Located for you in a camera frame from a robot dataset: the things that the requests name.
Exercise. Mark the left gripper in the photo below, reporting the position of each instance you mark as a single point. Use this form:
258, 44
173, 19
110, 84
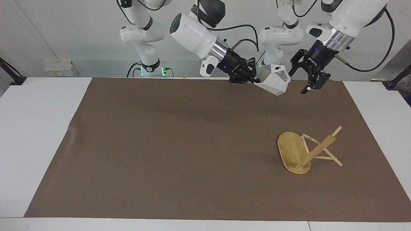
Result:
318, 59

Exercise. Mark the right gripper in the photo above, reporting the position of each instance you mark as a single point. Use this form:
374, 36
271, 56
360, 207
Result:
233, 64

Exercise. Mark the white faceted cup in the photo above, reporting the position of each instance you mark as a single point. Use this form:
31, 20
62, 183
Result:
273, 85

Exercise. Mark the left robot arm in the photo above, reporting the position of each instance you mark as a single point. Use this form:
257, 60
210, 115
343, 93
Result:
356, 16

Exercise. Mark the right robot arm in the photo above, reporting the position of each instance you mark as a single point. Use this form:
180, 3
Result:
192, 35

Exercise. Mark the wooden cup rack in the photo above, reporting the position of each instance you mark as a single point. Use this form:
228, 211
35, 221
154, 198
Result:
292, 150

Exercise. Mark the black stand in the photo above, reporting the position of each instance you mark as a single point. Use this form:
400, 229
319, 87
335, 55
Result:
393, 83
14, 77

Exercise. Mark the white box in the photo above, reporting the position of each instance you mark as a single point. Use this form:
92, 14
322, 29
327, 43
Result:
61, 69

